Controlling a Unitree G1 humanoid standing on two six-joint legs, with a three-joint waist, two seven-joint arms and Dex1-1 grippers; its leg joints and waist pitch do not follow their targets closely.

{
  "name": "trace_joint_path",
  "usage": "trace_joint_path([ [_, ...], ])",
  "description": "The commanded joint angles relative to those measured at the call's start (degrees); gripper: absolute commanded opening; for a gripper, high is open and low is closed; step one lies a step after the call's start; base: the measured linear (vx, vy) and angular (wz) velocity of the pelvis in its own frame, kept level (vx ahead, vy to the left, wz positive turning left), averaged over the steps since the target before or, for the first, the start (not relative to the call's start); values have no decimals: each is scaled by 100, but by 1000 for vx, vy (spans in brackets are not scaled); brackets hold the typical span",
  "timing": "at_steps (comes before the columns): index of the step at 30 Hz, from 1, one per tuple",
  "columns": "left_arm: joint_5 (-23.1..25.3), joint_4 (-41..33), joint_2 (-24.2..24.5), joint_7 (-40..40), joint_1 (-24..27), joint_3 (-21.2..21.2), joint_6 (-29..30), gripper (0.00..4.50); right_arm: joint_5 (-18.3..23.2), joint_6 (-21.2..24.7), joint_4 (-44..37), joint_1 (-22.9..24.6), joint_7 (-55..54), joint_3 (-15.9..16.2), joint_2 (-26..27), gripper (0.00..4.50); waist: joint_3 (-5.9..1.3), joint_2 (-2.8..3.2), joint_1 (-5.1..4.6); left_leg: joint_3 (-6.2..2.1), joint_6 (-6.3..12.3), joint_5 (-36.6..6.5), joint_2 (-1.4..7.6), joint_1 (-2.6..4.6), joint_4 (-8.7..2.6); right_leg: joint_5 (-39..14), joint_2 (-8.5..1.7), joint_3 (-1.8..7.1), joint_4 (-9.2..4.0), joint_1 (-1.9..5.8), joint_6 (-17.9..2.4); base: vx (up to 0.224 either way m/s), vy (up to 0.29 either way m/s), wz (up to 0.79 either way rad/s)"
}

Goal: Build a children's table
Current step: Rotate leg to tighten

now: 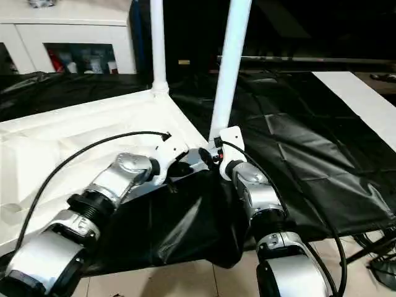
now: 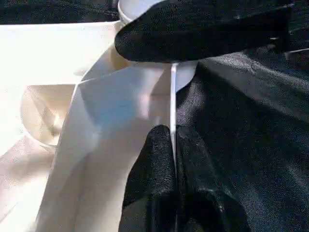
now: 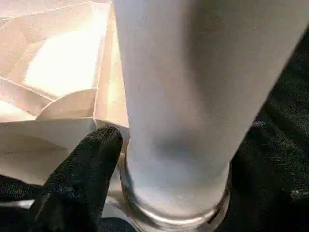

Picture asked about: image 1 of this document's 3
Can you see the white plastic table leg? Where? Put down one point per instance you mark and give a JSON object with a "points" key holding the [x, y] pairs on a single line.
{"points": [[159, 46], [230, 68]]}

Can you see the white plastic table top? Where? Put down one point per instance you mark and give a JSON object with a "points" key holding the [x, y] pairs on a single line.
{"points": [[77, 133]]}

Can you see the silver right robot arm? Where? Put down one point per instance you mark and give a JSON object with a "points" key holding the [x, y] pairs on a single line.
{"points": [[263, 195]]}

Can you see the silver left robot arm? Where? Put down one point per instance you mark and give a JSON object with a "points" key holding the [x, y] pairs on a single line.
{"points": [[108, 182]]}

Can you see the black mat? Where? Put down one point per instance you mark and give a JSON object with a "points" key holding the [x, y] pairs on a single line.
{"points": [[309, 148]]}

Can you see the black case with yellow label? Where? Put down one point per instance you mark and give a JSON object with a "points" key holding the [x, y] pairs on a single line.
{"points": [[191, 31]]}

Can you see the silver metal bar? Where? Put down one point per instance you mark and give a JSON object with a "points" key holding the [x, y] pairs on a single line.
{"points": [[309, 59]]}

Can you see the white flat board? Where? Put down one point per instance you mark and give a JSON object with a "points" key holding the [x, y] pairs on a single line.
{"points": [[362, 99]]}

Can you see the red fire extinguisher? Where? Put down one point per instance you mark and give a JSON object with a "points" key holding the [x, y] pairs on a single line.
{"points": [[54, 62]]}

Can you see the white cabinet with windows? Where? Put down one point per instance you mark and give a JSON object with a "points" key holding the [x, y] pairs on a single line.
{"points": [[77, 28]]}

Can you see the small black flat object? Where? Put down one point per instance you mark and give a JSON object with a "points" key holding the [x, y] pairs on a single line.
{"points": [[379, 76]]}

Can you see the dark round floor object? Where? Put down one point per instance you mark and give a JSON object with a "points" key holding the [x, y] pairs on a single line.
{"points": [[385, 272]]}

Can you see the small silver grey object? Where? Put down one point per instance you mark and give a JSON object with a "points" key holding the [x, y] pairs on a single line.
{"points": [[37, 3]]}

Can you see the black metal table frame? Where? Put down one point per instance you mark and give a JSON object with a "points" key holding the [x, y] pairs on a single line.
{"points": [[366, 253]]}

